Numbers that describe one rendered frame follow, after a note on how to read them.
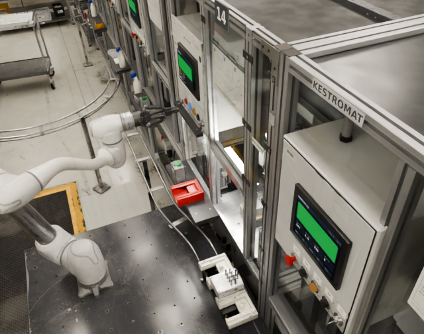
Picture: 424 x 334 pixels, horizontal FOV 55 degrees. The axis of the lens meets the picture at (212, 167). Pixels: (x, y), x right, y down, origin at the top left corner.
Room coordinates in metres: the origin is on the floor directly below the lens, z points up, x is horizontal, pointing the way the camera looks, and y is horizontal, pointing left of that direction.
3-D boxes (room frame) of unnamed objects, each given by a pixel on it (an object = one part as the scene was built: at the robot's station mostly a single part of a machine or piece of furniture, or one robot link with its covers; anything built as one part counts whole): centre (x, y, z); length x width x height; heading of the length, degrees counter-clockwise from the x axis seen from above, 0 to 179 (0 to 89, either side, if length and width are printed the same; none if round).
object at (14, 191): (1.20, 0.80, 1.43); 0.18 x 0.14 x 0.13; 149
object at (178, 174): (1.85, 0.19, 0.97); 0.08 x 0.08 x 0.12; 21
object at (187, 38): (1.87, -0.02, 1.60); 0.42 x 0.29 x 0.46; 21
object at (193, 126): (1.82, 0.11, 1.37); 0.36 x 0.04 x 0.04; 21
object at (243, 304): (1.11, -0.04, 0.84); 0.36 x 0.14 x 0.10; 21
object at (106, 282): (1.31, 0.66, 0.71); 0.22 x 0.18 x 0.06; 21
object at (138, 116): (1.74, 0.34, 1.42); 0.09 x 0.07 x 0.08; 111
